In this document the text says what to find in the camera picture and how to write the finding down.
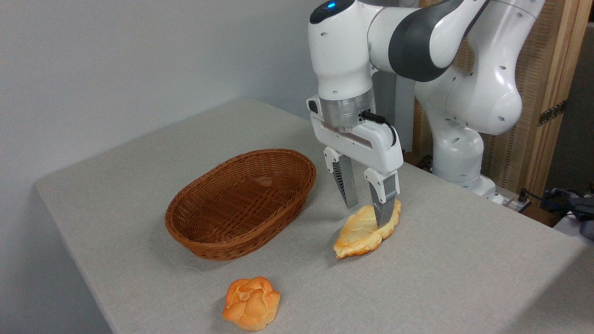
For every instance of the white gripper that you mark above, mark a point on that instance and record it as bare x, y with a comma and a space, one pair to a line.
376, 148

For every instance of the long braided bread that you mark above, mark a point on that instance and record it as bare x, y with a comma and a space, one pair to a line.
357, 236

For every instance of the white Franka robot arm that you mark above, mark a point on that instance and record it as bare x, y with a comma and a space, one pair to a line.
343, 46

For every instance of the brown oval wicker basket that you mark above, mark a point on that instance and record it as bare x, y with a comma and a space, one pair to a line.
222, 232

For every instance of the round knotted bread bun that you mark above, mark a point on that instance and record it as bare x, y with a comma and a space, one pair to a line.
251, 304

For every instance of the grey tablecloth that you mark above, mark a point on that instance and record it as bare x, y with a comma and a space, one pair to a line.
417, 278

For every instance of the dark metal screen hinge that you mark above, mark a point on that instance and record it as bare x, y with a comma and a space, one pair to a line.
552, 112

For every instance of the blue grey bag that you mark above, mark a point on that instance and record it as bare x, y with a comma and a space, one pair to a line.
580, 206

